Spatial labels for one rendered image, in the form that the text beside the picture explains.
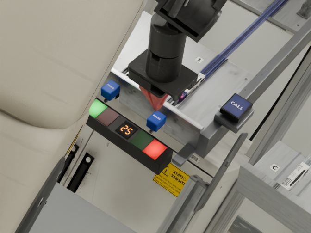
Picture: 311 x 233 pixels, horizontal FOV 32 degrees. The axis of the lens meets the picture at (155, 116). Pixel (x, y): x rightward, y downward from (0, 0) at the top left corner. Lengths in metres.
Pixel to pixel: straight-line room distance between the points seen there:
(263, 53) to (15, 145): 2.75
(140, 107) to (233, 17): 2.04
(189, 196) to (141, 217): 0.38
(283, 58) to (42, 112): 0.93
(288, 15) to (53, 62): 1.05
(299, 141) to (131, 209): 1.66
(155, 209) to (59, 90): 1.12
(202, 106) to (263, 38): 1.98
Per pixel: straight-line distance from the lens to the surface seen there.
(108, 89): 1.03
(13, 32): 0.26
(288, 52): 1.17
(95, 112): 1.02
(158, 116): 0.99
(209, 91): 1.07
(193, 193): 1.02
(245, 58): 3.00
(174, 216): 1.03
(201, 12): 0.77
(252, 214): 3.01
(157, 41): 0.83
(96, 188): 1.44
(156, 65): 0.86
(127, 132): 0.99
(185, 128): 1.00
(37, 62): 0.26
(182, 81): 0.89
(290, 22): 1.26
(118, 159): 1.40
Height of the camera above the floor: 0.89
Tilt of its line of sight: 11 degrees down
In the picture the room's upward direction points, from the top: 30 degrees clockwise
